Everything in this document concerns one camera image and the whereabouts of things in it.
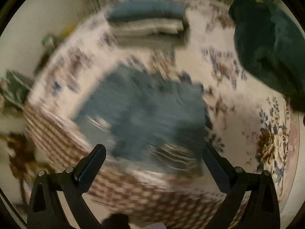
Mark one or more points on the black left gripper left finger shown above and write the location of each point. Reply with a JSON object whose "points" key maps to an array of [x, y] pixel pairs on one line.
{"points": [[45, 210]]}

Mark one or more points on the folded grey pants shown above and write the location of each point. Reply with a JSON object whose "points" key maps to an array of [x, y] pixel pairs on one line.
{"points": [[152, 41]]}

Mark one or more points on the floral bed blanket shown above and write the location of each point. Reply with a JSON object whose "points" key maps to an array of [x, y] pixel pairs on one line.
{"points": [[251, 125]]}

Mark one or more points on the folded white pants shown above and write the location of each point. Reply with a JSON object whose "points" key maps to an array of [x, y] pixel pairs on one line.
{"points": [[147, 27]]}

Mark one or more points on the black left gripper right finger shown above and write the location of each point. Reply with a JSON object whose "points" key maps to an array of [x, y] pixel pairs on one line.
{"points": [[262, 209]]}

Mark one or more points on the green plastic bag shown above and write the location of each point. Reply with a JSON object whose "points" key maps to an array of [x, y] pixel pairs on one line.
{"points": [[50, 41]]}

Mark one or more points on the dark green velvet quilt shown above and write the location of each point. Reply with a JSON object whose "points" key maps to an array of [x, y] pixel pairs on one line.
{"points": [[270, 46]]}

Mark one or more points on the light blue denim jeans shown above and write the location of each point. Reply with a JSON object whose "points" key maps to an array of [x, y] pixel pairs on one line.
{"points": [[147, 121]]}

